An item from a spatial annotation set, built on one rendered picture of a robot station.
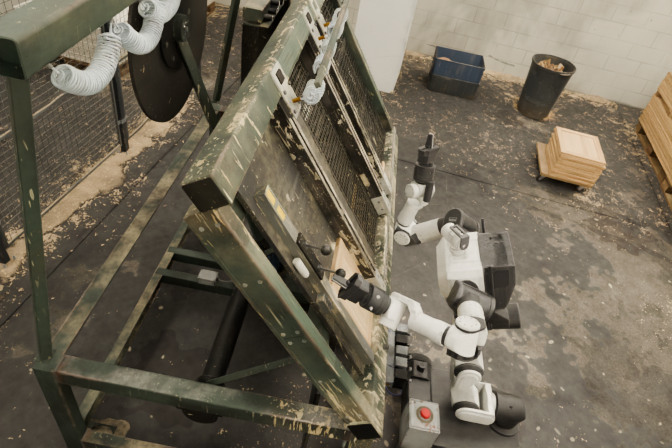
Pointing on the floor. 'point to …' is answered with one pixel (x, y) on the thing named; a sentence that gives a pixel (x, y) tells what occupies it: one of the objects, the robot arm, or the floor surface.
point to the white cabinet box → (389, 7)
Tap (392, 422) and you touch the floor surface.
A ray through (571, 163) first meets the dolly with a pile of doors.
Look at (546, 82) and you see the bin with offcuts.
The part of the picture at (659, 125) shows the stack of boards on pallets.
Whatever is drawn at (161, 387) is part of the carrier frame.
